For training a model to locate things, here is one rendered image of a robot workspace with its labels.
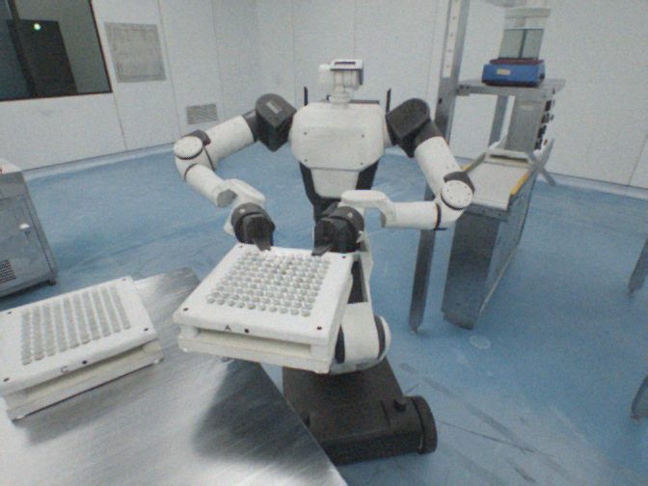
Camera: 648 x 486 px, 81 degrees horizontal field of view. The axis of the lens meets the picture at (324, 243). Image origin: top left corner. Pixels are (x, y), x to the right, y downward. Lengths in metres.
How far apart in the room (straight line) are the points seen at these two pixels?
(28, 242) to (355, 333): 2.18
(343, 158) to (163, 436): 0.79
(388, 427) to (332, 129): 1.01
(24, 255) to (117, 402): 2.15
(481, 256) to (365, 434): 1.03
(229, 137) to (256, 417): 0.78
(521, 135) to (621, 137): 3.35
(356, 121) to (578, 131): 4.08
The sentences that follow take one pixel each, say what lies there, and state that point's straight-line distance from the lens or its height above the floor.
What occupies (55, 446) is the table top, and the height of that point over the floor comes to 0.82.
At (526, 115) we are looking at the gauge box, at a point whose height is 1.14.
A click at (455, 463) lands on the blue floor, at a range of 1.70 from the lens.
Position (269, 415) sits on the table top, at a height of 0.82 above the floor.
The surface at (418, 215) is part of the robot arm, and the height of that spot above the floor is 1.00.
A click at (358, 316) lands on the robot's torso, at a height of 0.64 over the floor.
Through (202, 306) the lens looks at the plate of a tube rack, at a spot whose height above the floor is 1.00.
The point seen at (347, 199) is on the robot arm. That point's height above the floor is 1.04.
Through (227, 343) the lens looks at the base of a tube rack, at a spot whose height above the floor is 0.96.
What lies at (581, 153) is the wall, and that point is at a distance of 5.05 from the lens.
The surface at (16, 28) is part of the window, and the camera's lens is 5.66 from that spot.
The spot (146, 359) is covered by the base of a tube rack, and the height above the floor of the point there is 0.84.
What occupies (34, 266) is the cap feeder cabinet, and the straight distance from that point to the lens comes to 2.91.
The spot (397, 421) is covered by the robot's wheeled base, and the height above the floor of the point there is 0.20.
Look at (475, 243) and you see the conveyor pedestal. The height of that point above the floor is 0.52.
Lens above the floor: 1.37
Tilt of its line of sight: 27 degrees down
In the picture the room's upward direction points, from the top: straight up
